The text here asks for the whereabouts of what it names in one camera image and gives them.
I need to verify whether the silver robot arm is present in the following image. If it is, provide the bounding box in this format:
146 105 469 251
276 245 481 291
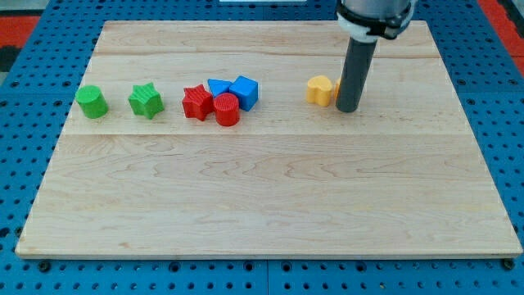
336 0 418 43

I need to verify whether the red star block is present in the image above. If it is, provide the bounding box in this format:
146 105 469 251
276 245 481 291
182 84 214 121

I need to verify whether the yellow heart block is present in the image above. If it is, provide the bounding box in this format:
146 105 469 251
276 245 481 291
305 75 333 107

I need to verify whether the green star block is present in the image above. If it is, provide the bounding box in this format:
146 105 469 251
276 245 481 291
128 82 165 120

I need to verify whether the red cylinder block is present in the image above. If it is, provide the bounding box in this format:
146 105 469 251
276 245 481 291
214 93 240 127

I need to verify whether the blue cube block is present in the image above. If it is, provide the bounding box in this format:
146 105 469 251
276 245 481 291
228 75 259 111

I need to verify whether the blue triangle block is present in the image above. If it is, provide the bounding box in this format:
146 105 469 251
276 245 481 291
207 79 233 98

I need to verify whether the light wooden board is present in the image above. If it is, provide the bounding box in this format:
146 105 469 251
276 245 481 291
16 20 522 260

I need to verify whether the yellow block behind rod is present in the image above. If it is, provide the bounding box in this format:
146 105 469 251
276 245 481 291
333 78 341 101

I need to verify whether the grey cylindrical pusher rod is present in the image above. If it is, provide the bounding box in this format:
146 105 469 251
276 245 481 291
336 38 377 113

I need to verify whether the green cylinder block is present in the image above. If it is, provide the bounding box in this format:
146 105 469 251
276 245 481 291
75 85 109 119

